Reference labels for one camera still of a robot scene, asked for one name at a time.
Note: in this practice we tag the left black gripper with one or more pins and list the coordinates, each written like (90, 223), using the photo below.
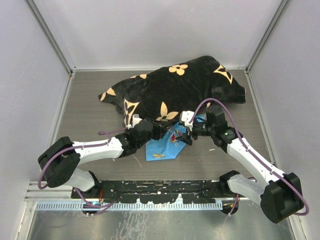
(159, 130)

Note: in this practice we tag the large metal keyring with rings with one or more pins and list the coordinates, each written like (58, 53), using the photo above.
(176, 132)

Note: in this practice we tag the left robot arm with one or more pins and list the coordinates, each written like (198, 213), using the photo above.
(60, 163)

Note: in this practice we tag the black floral plush pillow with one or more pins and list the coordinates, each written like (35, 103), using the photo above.
(164, 93)

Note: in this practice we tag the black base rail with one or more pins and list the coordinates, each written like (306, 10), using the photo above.
(160, 191)

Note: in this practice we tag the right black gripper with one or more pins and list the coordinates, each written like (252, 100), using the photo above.
(185, 138)

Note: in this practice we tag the blue cartoon print cloth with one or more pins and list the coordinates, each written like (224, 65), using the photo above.
(163, 149)

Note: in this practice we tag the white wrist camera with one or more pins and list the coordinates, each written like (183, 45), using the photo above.
(134, 121)
(186, 119)

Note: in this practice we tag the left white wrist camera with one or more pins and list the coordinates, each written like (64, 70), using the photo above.
(134, 121)

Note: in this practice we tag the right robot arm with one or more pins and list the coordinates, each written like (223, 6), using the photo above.
(278, 194)

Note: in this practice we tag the white slotted cable duct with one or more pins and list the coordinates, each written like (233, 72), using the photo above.
(80, 205)

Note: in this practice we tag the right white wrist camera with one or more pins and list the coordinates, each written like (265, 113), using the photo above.
(186, 119)

